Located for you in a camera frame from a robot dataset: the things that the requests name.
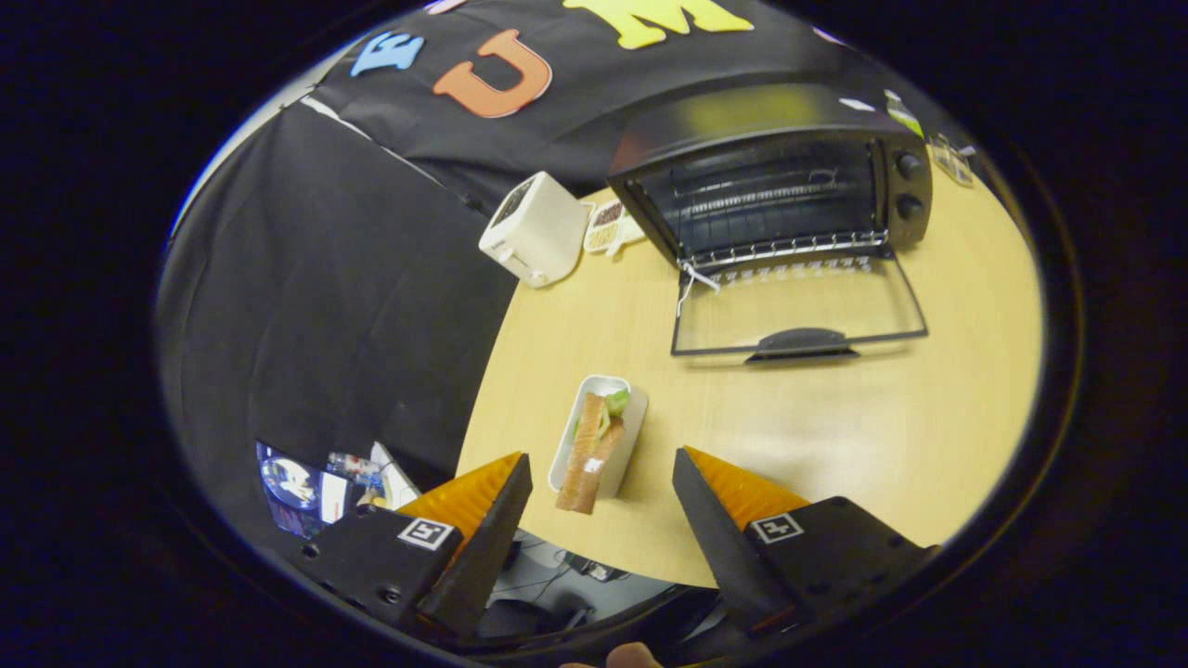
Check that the white pop-up toaster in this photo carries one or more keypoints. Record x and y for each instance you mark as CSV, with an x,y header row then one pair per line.
x,y
538,232

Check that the small plastic bottle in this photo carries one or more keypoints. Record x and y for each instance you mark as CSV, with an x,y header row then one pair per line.
x,y
351,463

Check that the black toaster oven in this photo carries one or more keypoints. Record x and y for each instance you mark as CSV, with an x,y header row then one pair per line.
x,y
742,111

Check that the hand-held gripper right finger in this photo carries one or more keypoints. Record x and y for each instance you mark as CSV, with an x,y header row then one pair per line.
x,y
724,557

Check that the small cream snack tray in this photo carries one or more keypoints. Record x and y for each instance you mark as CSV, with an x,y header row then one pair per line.
x,y
608,227

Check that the white oblong dish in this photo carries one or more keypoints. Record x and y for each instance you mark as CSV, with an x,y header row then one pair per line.
x,y
632,431

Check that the blue printed box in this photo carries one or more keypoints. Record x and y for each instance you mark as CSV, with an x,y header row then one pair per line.
x,y
290,487

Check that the sandwich with lettuce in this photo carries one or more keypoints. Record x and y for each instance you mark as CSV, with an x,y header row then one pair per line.
x,y
585,464

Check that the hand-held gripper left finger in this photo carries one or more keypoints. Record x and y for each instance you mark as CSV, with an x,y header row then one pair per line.
x,y
483,557

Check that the clear plastic water bottle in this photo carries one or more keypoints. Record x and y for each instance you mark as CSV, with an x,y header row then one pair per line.
x,y
902,113

